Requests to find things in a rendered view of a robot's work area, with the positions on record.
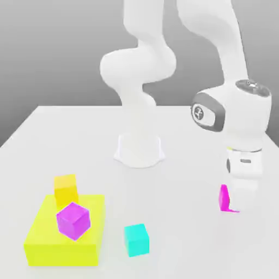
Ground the small purple cube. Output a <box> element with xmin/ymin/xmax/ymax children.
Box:
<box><xmin>56</xmin><ymin>202</ymin><xmax>92</xmax><ymax>241</ymax></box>

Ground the small cyan cube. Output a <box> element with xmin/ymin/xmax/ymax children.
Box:
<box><xmin>124</xmin><ymin>223</ymin><xmax>150</xmax><ymax>258</ymax></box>

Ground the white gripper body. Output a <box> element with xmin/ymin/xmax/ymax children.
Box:
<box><xmin>230</xmin><ymin>174</ymin><xmax>260</xmax><ymax>193</ymax></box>

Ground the large yellow box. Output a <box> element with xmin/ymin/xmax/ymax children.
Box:
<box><xmin>23</xmin><ymin>194</ymin><xmax>106</xmax><ymax>267</ymax></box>

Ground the small orange cube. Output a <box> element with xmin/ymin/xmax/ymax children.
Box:
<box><xmin>53</xmin><ymin>174</ymin><xmax>80</xmax><ymax>208</ymax></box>

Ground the small magenta cube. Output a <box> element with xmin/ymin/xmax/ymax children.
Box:
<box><xmin>219</xmin><ymin>184</ymin><xmax>241</xmax><ymax>214</ymax></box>

